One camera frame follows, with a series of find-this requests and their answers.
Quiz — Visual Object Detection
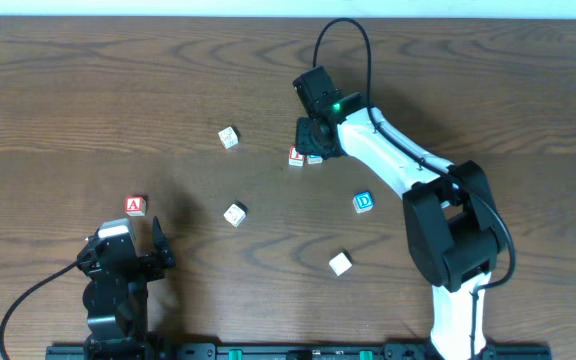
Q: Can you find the white block upper left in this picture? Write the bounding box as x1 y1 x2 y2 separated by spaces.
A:
218 126 239 149

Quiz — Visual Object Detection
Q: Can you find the red letter I block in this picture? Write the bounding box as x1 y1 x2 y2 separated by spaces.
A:
288 146 305 167

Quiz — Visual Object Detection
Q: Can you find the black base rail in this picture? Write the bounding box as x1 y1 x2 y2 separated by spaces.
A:
45 340 553 360

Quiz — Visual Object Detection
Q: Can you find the blue letter D block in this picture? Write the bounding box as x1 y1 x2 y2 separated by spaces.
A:
352 191 374 213

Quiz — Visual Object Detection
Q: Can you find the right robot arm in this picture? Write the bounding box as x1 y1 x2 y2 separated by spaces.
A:
293 66 516 359

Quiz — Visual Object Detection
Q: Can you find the red letter A block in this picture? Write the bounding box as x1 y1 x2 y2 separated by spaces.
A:
124 196 147 217

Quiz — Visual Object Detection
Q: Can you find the white block centre left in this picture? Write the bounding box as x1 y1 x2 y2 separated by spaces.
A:
224 203 246 227

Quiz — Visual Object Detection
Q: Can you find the plain white block lower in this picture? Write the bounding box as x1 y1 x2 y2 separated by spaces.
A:
329 252 353 276

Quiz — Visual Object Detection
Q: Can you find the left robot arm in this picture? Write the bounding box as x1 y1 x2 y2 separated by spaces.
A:
77 218 176 359

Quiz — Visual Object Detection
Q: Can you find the blue number 2 block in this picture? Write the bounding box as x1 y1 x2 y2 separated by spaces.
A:
306 155 323 165

